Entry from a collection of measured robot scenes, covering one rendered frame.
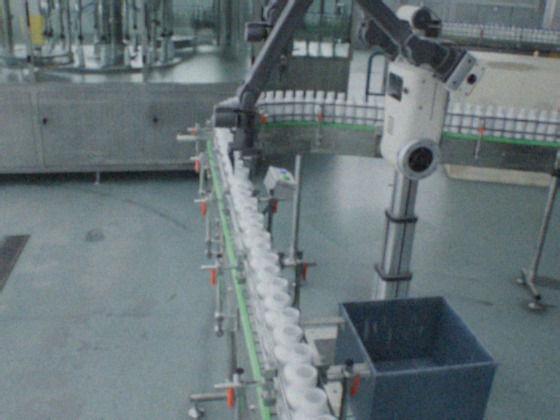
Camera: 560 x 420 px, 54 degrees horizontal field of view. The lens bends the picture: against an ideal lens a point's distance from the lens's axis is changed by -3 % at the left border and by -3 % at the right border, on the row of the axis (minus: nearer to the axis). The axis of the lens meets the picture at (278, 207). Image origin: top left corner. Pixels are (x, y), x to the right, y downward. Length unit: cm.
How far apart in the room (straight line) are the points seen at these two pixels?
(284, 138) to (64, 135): 235
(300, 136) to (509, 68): 285
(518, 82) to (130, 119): 353
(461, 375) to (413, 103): 95
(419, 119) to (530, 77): 375
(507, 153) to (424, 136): 139
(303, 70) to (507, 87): 248
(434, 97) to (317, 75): 502
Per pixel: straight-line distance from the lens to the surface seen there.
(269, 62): 168
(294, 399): 97
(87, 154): 505
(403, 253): 225
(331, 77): 701
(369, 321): 162
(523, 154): 340
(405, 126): 200
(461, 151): 332
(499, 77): 562
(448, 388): 144
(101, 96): 490
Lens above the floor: 177
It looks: 22 degrees down
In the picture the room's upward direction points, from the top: 3 degrees clockwise
